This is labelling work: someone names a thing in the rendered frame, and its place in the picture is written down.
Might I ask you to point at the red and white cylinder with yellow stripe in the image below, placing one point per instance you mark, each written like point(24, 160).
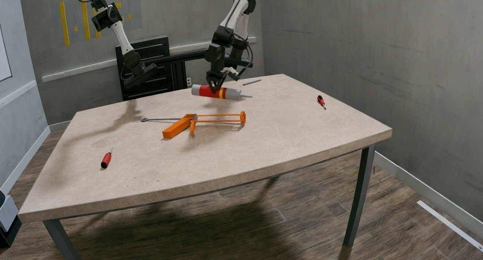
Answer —
point(222, 93)

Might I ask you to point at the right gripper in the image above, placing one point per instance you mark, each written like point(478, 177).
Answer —
point(104, 17)

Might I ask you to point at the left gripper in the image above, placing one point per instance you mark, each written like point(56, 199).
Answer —
point(217, 73)

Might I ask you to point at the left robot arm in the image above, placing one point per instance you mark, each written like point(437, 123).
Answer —
point(239, 14)

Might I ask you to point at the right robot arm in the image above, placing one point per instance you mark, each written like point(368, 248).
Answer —
point(131, 59)

